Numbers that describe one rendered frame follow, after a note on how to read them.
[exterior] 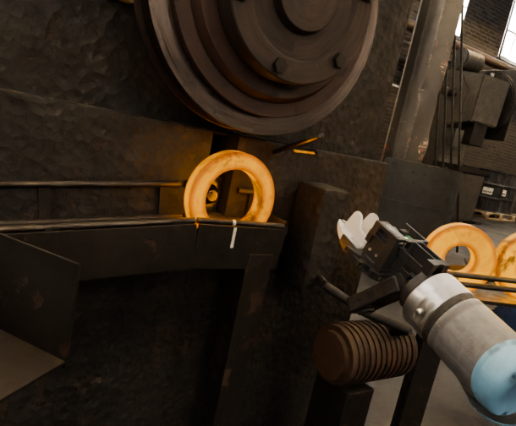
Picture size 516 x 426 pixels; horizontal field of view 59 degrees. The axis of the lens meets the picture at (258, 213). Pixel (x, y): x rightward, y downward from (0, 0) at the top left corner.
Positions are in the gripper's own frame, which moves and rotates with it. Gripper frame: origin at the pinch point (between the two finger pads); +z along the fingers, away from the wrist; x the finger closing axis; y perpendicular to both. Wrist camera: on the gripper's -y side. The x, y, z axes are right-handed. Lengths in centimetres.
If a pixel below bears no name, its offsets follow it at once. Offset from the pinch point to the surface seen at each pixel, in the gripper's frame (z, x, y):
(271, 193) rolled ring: 16.3, 5.4, -3.1
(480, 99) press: 460, -647, 3
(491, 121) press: 448, -691, -22
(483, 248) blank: -3.9, -37.5, 0.6
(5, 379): -17, 51, -11
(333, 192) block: 15.1, -8.8, -0.3
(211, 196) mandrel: 23.9, 13.5, -9.5
